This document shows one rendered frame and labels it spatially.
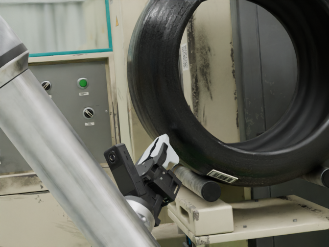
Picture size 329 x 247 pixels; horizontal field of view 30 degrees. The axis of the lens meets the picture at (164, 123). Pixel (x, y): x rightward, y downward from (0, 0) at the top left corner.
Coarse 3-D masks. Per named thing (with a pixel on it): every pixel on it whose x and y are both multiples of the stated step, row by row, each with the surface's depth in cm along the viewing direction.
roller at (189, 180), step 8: (176, 168) 166; (184, 168) 161; (176, 176) 163; (184, 176) 154; (192, 176) 147; (200, 176) 143; (184, 184) 154; (192, 184) 143; (200, 184) 137; (208, 184) 134; (216, 184) 134; (200, 192) 135; (208, 192) 134; (216, 192) 134; (208, 200) 134
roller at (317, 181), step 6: (318, 168) 143; (324, 168) 141; (306, 174) 147; (312, 174) 144; (318, 174) 141; (324, 174) 139; (306, 180) 150; (312, 180) 145; (318, 180) 141; (324, 180) 138; (324, 186) 140
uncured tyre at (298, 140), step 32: (160, 0) 133; (192, 0) 131; (256, 0) 161; (288, 0) 162; (320, 0) 137; (160, 32) 131; (288, 32) 165; (320, 32) 161; (128, 64) 148; (160, 64) 131; (320, 64) 164; (160, 96) 132; (320, 96) 163; (160, 128) 135; (192, 128) 132; (288, 128) 164; (320, 128) 137; (192, 160) 136; (224, 160) 134; (256, 160) 135; (288, 160) 136; (320, 160) 140
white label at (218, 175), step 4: (212, 172) 134; (216, 172) 134; (220, 172) 134; (212, 176) 137; (216, 176) 136; (220, 176) 136; (224, 176) 135; (228, 176) 134; (232, 176) 134; (224, 180) 137; (228, 180) 137; (232, 180) 136
